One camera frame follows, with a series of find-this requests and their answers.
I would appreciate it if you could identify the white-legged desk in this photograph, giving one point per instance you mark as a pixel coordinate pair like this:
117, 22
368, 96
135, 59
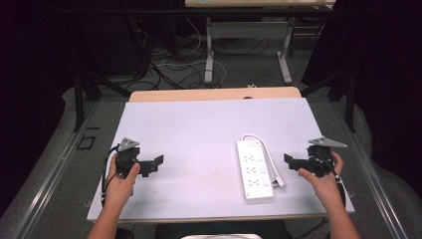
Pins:
252, 30

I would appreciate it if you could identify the white table mat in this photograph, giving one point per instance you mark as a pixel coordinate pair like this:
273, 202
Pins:
199, 139

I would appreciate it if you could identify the person's left hand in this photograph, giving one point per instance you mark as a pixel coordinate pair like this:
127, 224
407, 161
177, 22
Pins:
120, 187

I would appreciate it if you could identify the black metal stand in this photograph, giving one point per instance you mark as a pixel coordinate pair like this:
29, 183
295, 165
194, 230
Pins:
348, 96
83, 96

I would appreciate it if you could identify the person's right hand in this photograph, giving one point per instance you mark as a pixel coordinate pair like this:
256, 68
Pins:
324, 187

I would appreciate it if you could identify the white power plug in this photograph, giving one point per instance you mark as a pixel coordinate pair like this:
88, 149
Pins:
279, 182

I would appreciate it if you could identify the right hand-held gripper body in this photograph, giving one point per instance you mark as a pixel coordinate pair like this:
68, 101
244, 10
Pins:
320, 156

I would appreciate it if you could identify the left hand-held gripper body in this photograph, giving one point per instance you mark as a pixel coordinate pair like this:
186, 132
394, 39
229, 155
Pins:
126, 156

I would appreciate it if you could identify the person's dark clothing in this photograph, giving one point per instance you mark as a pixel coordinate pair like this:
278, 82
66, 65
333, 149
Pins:
222, 229

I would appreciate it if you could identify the black floor socket frame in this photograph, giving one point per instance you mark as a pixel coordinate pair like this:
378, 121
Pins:
86, 142

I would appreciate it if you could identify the white power strip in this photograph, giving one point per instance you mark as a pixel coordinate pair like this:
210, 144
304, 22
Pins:
253, 171

